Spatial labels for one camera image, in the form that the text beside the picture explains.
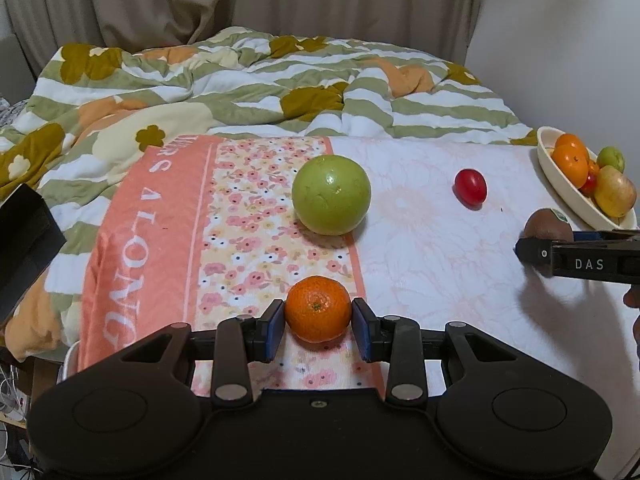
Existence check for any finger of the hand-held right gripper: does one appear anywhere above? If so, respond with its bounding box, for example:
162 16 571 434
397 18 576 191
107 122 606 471
515 238 640 281
574 230 640 244

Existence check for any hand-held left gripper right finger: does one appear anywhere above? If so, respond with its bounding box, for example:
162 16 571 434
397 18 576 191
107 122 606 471
351 298 519 401

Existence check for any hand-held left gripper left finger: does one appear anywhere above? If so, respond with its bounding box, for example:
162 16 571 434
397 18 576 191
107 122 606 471
120 299 287 402

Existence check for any brown kiwi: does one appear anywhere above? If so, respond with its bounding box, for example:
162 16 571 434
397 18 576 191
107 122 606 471
523 207 575 244

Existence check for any yellow brown round pear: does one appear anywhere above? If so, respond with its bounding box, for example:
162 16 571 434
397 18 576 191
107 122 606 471
594 165 637 218

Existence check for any cream oval bowl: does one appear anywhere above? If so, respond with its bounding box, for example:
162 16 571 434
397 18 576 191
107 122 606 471
536 126 640 231

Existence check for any large orange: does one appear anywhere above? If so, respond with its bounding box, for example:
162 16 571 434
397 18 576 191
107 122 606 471
551 144 592 189
554 132 589 153

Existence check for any green apple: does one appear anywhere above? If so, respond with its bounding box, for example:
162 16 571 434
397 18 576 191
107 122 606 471
291 155 373 236
596 146 627 173

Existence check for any person's right hand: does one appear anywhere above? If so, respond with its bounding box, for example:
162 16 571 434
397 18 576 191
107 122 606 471
623 285 640 358

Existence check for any pink floral towel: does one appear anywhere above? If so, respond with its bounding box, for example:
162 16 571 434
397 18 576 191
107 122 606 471
77 134 640 392

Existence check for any green striped floral blanket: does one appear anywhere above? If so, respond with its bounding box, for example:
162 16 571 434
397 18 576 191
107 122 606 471
0 26 540 362

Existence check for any black laptop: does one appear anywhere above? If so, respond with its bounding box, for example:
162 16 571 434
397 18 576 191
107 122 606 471
0 183 68 324

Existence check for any grey patterned pillow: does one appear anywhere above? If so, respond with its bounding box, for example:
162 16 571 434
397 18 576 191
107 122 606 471
0 99 28 128

